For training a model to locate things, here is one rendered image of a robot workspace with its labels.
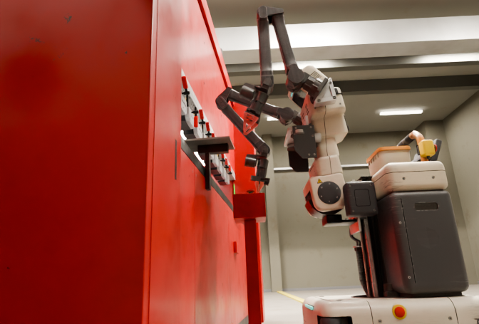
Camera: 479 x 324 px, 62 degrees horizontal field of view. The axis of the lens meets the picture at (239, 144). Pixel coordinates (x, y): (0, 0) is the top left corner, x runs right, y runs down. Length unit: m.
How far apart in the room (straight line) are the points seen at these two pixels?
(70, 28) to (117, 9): 0.11
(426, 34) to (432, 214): 5.94
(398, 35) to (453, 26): 0.95
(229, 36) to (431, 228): 5.63
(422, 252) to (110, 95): 1.31
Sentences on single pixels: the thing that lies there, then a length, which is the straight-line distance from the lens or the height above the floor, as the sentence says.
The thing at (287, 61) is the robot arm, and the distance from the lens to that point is 1.91.
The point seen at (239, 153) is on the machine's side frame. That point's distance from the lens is 4.16.
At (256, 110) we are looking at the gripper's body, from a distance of 1.78.
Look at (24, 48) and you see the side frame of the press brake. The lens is 1.01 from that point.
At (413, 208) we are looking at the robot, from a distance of 1.76.
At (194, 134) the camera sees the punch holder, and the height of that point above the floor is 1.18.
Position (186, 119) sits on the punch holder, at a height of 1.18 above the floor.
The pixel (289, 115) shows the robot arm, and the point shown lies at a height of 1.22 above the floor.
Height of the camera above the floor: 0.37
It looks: 19 degrees up
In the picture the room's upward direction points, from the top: 2 degrees counter-clockwise
